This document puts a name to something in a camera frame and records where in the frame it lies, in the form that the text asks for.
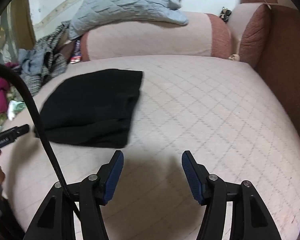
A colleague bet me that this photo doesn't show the black pants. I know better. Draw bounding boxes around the black pants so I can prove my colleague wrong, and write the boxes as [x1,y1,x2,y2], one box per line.
[40,69,143,149]

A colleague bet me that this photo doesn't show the green floral bedsheet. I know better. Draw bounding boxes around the green floral bedsheet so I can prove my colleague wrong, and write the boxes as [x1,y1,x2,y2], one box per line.
[0,86,17,132]

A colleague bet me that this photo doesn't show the white green small cloth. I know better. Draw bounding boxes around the white green small cloth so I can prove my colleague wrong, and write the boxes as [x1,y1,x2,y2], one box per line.
[7,100,26,121]

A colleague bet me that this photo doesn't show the blue grey cloth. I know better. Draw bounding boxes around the blue grey cloth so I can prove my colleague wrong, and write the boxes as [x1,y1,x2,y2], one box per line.
[18,49,45,76]

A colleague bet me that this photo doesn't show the grey checked garment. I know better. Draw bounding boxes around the grey checked garment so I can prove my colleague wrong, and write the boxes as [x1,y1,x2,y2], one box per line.
[20,21,70,96]

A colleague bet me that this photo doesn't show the wooden wardrobe with mirror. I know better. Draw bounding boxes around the wooden wardrobe with mirror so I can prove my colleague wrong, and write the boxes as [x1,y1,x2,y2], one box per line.
[0,0,36,64]

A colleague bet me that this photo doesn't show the pink quilted mattress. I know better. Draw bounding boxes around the pink quilted mattress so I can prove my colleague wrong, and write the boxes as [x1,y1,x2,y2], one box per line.
[0,55,300,240]

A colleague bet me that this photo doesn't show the colourful small packet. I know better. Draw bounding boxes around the colourful small packet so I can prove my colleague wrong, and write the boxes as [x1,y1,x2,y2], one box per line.
[70,40,82,64]

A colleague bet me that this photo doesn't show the grey quilted blanket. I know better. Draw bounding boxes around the grey quilted blanket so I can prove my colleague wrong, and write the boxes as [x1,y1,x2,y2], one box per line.
[69,0,189,40]

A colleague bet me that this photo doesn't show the pink maroon bolster pillow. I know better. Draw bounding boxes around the pink maroon bolster pillow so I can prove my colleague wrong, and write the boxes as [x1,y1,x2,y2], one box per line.
[81,12,232,61]

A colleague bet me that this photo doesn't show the pink maroon cushion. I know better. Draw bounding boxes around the pink maroon cushion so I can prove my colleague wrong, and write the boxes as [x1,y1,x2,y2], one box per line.
[227,3,271,68]

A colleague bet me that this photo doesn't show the black patterned slippers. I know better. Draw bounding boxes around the black patterned slippers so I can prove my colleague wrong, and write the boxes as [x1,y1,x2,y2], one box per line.
[219,7,232,22]

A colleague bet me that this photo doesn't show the black cable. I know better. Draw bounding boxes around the black cable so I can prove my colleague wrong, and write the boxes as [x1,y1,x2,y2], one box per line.
[0,62,81,221]

